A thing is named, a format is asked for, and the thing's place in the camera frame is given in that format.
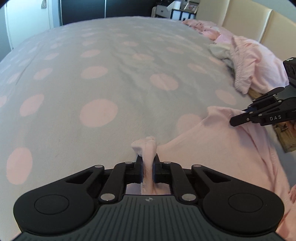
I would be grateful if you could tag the pink pajama pants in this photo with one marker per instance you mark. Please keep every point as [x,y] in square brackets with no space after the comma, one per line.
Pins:
[256,60]

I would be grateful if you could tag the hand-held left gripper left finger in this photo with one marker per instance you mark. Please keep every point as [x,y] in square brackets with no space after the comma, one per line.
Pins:
[139,171]

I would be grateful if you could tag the pale printed pillow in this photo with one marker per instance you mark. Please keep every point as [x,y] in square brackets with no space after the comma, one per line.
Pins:
[203,29]

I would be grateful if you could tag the beige padded headboard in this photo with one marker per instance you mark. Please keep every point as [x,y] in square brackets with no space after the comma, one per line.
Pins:
[249,18]

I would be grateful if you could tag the dark sliding wardrobe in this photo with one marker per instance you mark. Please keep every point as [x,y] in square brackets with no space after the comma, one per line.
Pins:
[104,9]

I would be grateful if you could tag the grey white garment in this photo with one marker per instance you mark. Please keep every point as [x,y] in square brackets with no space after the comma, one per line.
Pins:
[222,54]

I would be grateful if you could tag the pink long-sleeve shirt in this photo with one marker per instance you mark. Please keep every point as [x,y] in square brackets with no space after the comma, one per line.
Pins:
[226,150]

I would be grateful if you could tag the white room door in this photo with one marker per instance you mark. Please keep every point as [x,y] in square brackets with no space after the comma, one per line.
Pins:
[30,20]

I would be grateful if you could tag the grey polka dot bedspread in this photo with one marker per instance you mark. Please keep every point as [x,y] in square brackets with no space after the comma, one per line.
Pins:
[104,69]

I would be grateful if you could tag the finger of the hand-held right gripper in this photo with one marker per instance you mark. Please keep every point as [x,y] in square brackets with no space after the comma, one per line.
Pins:
[242,119]
[266,98]

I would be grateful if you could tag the photo frame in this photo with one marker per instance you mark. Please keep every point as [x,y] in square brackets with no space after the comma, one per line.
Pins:
[192,7]

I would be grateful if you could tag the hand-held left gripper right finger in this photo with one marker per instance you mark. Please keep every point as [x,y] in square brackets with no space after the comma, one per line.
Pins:
[156,171]

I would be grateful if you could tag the cluttered white nightstand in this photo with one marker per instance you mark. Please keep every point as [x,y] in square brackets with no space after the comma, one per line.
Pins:
[171,10]

